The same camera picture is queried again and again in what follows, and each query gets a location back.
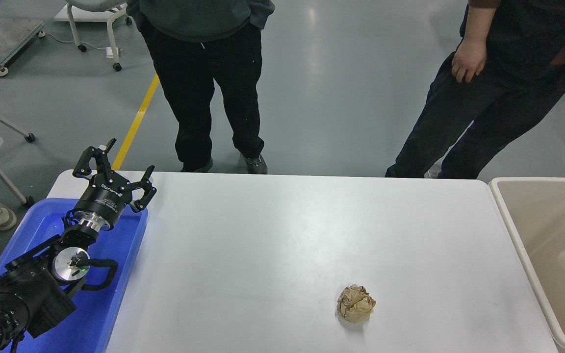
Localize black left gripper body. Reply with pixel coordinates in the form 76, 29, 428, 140
77, 172, 135, 227

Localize person's right hand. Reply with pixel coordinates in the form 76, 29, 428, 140
451, 39, 487, 84

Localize large pale plastic bin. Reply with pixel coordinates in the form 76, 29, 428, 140
488, 176, 565, 353

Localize blue plastic tray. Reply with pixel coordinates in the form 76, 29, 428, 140
0, 198, 149, 353

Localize person standing hands in pockets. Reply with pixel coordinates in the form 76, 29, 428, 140
126, 0, 276, 175

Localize grey metal wheeled platform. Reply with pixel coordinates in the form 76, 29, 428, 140
0, 19, 46, 76

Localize person standing hands free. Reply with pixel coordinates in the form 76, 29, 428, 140
385, 0, 565, 179

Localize crumpled tan paper ball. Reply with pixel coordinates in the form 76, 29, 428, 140
336, 284, 377, 324

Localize white floor cable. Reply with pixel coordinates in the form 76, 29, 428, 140
45, 31, 109, 52

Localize white wheeled frame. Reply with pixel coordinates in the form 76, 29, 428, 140
54, 0, 133, 72

